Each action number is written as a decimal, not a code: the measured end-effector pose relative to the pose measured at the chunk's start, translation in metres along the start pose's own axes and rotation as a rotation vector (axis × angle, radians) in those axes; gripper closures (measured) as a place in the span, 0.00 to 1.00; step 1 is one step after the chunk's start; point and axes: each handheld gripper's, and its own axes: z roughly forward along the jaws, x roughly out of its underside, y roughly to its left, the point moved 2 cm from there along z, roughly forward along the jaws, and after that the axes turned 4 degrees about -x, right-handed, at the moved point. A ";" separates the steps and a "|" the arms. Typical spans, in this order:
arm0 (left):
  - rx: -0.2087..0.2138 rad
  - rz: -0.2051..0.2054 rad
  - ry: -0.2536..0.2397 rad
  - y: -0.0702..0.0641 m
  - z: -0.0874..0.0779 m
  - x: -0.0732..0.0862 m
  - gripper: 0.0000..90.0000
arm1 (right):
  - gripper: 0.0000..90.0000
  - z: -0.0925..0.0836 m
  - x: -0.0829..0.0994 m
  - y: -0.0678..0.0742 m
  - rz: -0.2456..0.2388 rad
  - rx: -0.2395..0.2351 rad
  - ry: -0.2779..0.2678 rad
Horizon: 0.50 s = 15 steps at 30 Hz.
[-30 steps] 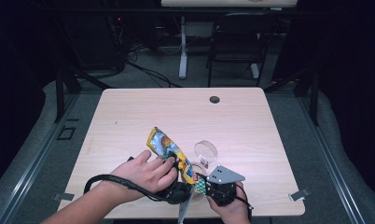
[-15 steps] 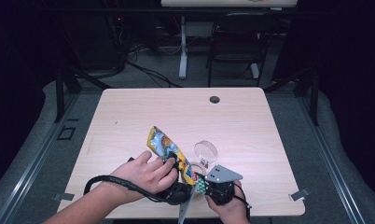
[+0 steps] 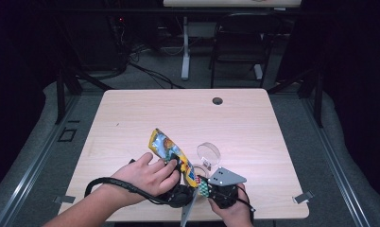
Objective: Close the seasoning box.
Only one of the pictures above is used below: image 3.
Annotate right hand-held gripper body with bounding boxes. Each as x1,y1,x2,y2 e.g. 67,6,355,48
206,166,248,210

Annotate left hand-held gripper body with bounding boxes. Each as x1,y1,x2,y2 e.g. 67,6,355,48
156,169,199,227

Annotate yellow spouted pouch green cap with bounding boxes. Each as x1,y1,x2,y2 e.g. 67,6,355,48
147,128,211,200

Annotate clear glass jar hinged lid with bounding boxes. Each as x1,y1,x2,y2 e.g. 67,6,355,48
191,142,222,183

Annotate person's right hand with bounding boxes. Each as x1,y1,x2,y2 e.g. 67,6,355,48
208,183,255,227

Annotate person's left hand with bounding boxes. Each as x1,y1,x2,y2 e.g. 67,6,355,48
110,151,181,206

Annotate grey tape strip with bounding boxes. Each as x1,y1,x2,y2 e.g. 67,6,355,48
52,195,77,205
292,190,315,204

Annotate white desk leg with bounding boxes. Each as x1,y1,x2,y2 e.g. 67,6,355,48
181,16,192,81

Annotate black metal stand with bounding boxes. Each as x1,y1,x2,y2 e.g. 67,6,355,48
53,62,114,126
267,67,325,129

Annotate dark equipment with red light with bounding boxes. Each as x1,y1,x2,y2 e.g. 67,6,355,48
107,13,130,74

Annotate black chair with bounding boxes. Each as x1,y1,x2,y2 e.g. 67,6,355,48
209,12,283,90

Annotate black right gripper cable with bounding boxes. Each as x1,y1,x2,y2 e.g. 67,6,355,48
234,184,257,213

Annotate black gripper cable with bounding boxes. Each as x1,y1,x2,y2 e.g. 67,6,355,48
83,176,181,206
234,184,257,213

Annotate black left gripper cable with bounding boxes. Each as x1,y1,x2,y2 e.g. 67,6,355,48
83,176,181,206

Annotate black floor cables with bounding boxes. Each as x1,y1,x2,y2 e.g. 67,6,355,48
127,46,186,90

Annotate metal floor rail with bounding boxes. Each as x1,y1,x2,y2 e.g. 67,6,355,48
301,94,372,227
0,94,82,227

